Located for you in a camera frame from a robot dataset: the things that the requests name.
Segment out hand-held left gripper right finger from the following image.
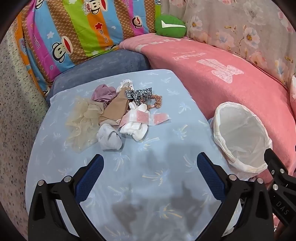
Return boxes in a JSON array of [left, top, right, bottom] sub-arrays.
[[196, 152, 274, 241]]

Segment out floral print cloth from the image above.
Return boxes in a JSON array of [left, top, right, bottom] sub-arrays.
[[159, 0, 296, 93]]

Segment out light blue printed tablecloth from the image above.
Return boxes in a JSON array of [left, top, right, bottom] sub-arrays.
[[25, 69, 243, 241]]

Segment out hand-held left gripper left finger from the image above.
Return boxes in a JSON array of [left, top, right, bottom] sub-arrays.
[[28, 153, 109, 241]]

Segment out colourful monkey print pillow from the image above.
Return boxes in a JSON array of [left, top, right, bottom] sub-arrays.
[[14, 0, 162, 98]]

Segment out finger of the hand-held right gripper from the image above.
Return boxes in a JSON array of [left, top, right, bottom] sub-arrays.
[[264, 148, 296, 226]]

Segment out leopard print scrunchie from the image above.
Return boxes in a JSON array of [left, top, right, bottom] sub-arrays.
[[125, 87, 153, 105]]

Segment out beige tulle scrunchie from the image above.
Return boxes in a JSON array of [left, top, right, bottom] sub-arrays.
[[66, 97, 104, 152]]

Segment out tan stocking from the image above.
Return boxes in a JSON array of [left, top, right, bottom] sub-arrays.
[[99, 93, 130, 123]]

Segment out blue-grey cushion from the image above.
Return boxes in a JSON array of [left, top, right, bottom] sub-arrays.
[[46, 49, 151, 107]]

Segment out pink blanket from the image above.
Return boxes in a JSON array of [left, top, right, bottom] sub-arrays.
[[118, 32, 296, 176]]

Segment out white socks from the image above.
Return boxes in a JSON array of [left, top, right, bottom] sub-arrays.
[[119, 103, 151, 142]]

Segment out pink translucent packet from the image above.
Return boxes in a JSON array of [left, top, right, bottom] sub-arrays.
[[119, 109, 171, 128]]

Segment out pink and white pillow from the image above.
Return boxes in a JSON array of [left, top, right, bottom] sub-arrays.
[[290, 75, 296, 109]]

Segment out bin with white plastic bag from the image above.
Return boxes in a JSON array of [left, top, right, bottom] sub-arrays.
[[209, 101, 273, 181]]

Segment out grey-white sock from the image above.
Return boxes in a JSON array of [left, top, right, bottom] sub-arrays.
[[97, 123, 123, 151]]

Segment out mauve cloth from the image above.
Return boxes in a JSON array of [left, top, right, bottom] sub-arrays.
[[91, 84, 117, 103]]

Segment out peach dotted scrunchie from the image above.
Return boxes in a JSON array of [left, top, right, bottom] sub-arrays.
[[140, 94, 163, 109]]

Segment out green cushion with white mark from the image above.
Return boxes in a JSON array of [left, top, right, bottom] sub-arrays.
[[154, 14, 187, 37]]

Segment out white knit glove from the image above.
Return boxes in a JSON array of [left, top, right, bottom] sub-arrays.
[[116, 79, 134, 93]]

